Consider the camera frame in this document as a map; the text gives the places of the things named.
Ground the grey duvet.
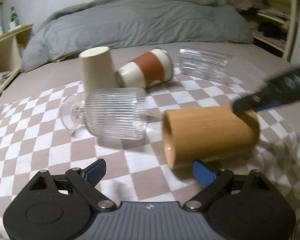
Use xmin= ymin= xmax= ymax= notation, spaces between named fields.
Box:
xmin=21 ymin=0 xmax=253 ymax=72

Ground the ribbed stemmed glass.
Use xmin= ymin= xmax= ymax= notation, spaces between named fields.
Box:
xmin=60 ymin=88 xmax=147 ymax=140

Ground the cream ceramic cup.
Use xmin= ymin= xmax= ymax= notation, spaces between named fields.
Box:
xmin=78 ymin=47 xmax=119 ymax=96

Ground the wooden bedside shelf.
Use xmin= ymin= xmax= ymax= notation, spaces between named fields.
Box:
xmin=0 ymin=24 xmax=33 ymax=96

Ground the green glass bottle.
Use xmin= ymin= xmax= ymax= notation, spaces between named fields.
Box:
xmin=10 ymin=7 xmax=20 ymax=30

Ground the orange wooden cup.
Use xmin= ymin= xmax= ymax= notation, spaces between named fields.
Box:
xmin=162 ymin=106 xmax=260 ymax=170

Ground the wooden wall shelf niche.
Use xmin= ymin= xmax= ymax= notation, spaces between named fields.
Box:
xmin=230 ymin=0 xmax=299 ymax=61

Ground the clear ribbed glass tumbler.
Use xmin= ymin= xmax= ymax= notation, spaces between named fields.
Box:
xmin=179 ymin=47 xmax=232 ymax=85

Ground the checkered brown white cloth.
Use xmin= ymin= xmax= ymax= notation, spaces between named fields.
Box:
xmin=0 ymin=65 xmax=300 ymax=240

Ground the cream cup brown sleeve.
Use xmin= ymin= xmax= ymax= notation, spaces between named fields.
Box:
xmin=116 ymin=48 xmax=174 ymax=89

